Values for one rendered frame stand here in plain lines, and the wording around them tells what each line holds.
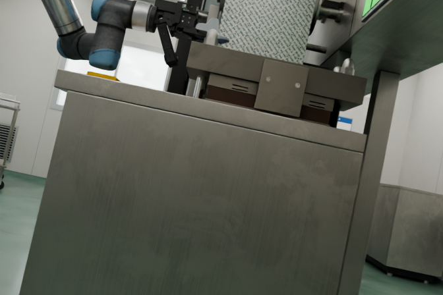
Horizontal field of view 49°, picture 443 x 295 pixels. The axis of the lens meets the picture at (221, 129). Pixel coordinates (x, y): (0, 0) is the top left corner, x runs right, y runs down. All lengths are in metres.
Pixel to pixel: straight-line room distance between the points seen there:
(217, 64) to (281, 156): 0.25
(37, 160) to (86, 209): 6.22
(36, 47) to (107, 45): 6.16
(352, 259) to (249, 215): 0.53
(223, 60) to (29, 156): 6.31
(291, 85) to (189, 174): 0.29
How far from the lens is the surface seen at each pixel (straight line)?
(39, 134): 7.26
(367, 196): 1.47
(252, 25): 1.32
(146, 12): 1.30
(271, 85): 1.07
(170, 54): 1.29
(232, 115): 1.02
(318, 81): 1.11
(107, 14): 1.32
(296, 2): 1.35
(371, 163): 1.47
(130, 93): 1.03
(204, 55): 1.10
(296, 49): 1.32
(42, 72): 7.35
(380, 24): 1.12
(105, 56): 1.29
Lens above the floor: 0.78
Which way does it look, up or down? 4 degrees up
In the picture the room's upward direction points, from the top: 12 degrees clockwise
